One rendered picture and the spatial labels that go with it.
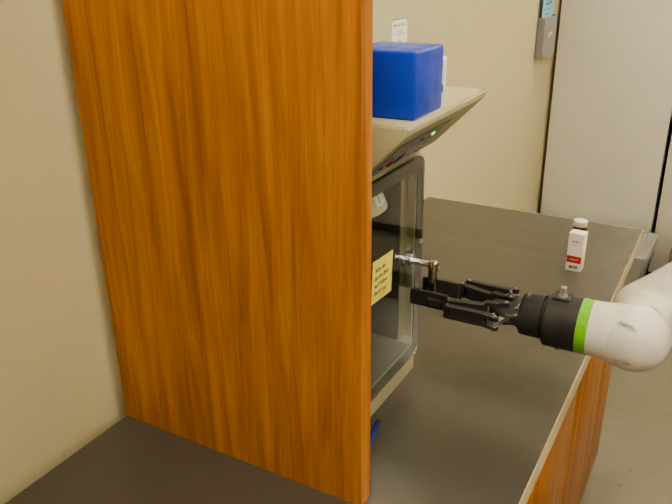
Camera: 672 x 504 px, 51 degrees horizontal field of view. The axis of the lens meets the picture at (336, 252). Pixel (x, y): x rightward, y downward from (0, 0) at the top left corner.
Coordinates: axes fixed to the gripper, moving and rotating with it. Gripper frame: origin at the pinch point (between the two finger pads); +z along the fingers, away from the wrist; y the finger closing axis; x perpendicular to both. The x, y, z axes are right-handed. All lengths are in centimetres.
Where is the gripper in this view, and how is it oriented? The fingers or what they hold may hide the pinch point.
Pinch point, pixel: (433, 292)
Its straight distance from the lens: 130.3
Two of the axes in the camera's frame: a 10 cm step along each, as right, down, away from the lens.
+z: -8.7, -1.8, 4.6
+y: -5.0, 3.4, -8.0
